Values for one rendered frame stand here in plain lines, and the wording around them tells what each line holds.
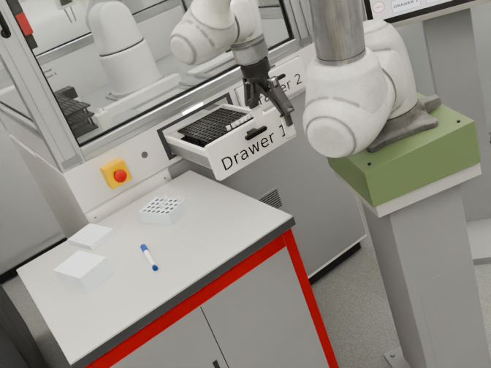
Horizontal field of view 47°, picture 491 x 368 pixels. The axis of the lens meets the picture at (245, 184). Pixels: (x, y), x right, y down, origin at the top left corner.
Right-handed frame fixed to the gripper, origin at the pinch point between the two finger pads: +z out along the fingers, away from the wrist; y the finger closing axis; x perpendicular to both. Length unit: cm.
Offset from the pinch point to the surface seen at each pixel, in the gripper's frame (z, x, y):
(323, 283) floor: 91, -23, 42
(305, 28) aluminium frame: -9, -49, 43
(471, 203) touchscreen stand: 78, -84, 13
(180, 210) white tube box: 13.2, 29.9, 13.9
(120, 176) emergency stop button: 3, 36, 35
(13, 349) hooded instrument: 29, 86, 25
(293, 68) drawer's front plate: 1, -38, 41
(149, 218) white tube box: 13.3, 37.4, 20.0
